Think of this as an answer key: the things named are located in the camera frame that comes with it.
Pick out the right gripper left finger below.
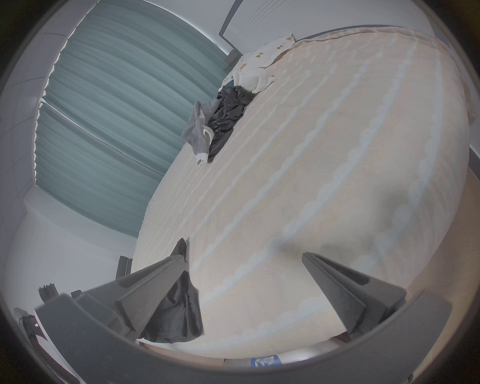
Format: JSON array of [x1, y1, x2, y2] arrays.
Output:
[[71, 255, 187, 333]]

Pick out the bed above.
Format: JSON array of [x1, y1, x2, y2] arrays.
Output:
[[133, 0, 471, 361]]

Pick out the black T-shirt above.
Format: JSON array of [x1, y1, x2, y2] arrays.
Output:
[[140, 238, 205, 344]]

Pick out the white printed pillow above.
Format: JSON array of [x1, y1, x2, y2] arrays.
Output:
[[240, 34, 297, 72]]

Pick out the pile of clothes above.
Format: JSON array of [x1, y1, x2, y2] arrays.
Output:
[[182, 67, 277, 166]]

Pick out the black chest of drawers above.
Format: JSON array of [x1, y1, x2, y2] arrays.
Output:
[[116, 256, 133, 280]]

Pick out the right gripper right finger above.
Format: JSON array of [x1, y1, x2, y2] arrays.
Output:
[[302, 252, 407, 335]]

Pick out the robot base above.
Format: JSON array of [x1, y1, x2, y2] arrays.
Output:
[[224, 354, 286, 370]]

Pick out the blue-green curtain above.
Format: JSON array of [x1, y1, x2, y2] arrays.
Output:
[[40, 0, 234, 176], [35, 102, 168, 238]]

